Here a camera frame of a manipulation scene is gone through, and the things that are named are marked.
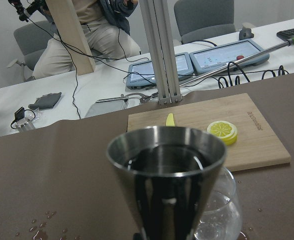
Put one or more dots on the metal tray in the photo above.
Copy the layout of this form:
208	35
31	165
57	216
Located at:
107	105

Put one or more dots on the metal rod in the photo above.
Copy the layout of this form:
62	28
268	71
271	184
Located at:
240	61

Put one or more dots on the yellow lemon slice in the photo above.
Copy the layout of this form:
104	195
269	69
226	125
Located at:
224	130

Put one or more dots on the grey office chair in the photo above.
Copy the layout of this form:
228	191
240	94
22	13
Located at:
29	47
199	20

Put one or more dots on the blue teach pendant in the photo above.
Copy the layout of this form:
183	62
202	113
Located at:
216	57
141	74

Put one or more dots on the bamboo cutting board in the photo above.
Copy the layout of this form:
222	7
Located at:
256	146

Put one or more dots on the grey folded cloth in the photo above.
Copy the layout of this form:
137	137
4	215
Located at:
47	101

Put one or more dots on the light wooden plank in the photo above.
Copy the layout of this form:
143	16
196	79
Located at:
71	33

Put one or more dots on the steel measuring jigger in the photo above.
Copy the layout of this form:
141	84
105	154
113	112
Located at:
166	175

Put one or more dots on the clear wine glass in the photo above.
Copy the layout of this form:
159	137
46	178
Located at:
222	217

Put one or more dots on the aluminium camera post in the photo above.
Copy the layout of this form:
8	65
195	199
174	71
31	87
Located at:
156	20

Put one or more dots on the black keyboard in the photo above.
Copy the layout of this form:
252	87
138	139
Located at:
285	34

